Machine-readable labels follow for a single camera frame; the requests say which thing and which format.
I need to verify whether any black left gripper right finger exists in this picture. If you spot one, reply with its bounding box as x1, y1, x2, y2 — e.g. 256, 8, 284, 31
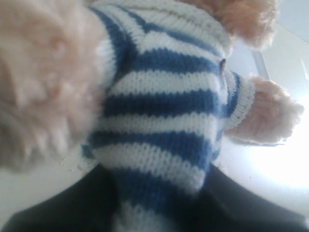
194, 165, 309, 232

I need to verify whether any tan teddy bear striped sweater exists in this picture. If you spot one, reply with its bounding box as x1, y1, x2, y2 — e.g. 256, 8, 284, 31
0, 0, 304, 232

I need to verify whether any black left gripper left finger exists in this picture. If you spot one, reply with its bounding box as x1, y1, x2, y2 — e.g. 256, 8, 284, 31
2, 166, 118, 232

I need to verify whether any white rectangular plastic tray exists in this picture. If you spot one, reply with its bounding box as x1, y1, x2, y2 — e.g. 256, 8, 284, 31
253, 24, 309, 85

